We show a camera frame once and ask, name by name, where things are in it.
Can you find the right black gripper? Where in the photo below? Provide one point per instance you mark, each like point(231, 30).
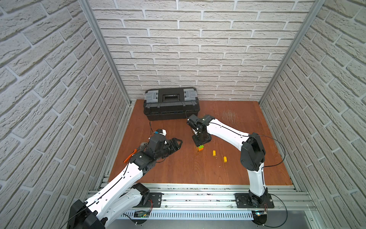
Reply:
point(197, 142)

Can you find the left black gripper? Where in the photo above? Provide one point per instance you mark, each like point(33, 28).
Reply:
point(170, 146)

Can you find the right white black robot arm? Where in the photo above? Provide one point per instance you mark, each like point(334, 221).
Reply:
point(250, 146)

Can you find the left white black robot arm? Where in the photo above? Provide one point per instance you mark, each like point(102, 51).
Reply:
point(124, 191)

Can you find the black plastic toolbox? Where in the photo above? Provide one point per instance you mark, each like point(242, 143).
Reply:
point(171, 103)

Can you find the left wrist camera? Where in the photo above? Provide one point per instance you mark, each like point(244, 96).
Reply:
point(160, 131)

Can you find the orange handled pliers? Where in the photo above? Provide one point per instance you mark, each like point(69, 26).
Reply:
point(139, 149)

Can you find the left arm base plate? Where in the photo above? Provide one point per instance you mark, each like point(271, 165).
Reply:
point(154, 200)

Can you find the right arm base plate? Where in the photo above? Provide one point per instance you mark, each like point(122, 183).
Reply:
point(248, 200)

